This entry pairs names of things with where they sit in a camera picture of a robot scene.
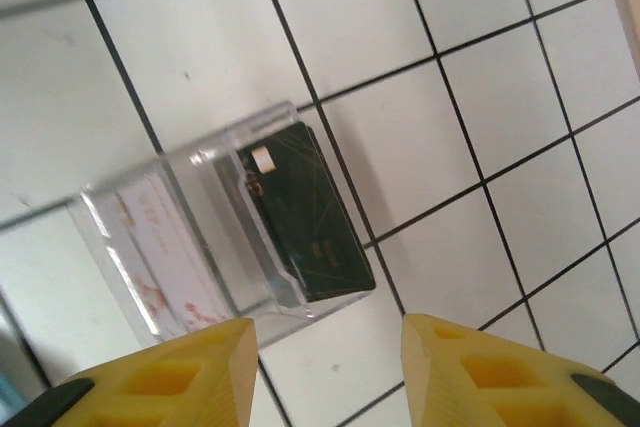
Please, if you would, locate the black card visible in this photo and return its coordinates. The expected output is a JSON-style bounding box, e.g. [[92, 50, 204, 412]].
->
[[234, 120, 376, 304]]

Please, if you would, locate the clear acrylic card box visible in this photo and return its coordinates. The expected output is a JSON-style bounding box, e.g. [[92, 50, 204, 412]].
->
[[69, 100, 377, 348]]

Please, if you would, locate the white floral card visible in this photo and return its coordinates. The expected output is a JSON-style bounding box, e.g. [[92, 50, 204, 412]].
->
[[112, 171, 236, 341]]

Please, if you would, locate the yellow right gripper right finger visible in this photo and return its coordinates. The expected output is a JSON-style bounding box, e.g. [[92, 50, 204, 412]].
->
[[401, 313, 640, 427]]

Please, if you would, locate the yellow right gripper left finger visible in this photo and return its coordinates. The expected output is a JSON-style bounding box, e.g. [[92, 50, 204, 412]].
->
[[13, 316, 260, 427]]

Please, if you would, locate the blue-grey cloth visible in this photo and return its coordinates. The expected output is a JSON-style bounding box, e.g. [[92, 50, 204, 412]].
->
[[0, 366, 26, 413]]

